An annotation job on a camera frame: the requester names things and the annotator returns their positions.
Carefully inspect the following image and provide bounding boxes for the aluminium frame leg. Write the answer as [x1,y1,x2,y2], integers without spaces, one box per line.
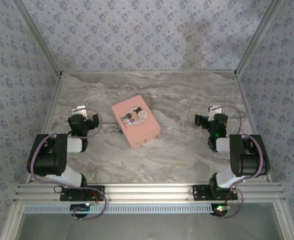
[274,202,294,240]
[0,202,25,240]

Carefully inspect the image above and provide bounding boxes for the aluminium corner post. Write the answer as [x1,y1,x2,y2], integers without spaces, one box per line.
[13,0,63,76]
[235,0,285,76]

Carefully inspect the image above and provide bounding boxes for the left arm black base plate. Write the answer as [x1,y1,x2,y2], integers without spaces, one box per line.
[60,185,105,202]

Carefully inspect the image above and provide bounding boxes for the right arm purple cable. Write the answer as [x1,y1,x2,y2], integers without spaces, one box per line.
[211,104,265,219]

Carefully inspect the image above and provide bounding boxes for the wide aluminium mounting rail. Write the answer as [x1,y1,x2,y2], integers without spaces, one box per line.
[13,182,286,204]

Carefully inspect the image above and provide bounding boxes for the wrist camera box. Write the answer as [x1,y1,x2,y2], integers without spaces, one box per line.
[71,105,88,118]
[208,105,224,116]

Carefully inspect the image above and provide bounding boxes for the pink tin box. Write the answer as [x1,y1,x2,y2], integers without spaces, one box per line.
[111,94,162,150]

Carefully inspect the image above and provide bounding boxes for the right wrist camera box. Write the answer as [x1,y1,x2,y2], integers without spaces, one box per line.
[208,105,224,116]

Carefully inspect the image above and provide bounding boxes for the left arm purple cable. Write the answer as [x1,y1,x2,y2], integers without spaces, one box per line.
[28,107,108,221]

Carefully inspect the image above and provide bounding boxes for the grey slotted cable duct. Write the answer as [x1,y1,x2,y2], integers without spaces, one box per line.
[23,203,229,215]

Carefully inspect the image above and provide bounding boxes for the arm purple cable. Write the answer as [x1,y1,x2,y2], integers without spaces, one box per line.
[211,104,265,219]
[28,107,108,221]

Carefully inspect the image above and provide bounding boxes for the thin aluminium back rail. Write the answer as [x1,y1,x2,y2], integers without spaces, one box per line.
[61,70,237,75]

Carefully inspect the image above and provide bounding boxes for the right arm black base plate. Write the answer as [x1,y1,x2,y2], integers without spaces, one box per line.
[192,184,239,201]

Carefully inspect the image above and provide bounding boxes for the aluminium side rail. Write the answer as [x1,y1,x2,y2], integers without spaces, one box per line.
[235,72,273,183]
[26,74,63,185]

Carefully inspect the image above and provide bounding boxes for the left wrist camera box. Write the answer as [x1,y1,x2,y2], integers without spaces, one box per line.
[71,105,88,118]

